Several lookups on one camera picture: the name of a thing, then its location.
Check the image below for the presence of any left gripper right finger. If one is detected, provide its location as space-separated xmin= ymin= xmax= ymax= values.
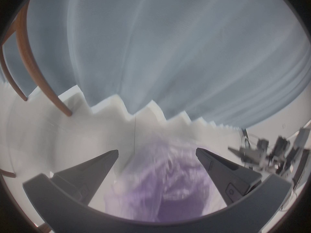
xmin=196 ymin=148 xmax=262 ymax=206

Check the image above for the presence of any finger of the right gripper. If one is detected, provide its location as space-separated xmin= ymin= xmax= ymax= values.
xmin=228 ymin=147 xmax=247 ymax=156

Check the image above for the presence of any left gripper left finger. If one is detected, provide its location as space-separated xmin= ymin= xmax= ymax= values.
xmin=52 ymin=150 xmax=119 ymax=204

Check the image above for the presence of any purple plastic bag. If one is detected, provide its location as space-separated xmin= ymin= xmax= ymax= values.
xmin=104 ymin=137 xmax=219 ymax=222

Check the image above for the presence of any blue-green curtain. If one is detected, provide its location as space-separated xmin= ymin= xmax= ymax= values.
xmin=0 ymin=0 xmax=311 ymax=130

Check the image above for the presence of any white wooden-legged chair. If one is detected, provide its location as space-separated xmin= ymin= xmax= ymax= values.
xmin=0 ymin=1 xmax=73 ymax=233

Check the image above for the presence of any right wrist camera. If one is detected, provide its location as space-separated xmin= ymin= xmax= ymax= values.
xmin=256 ymin=139 xmax=269 ymax=152

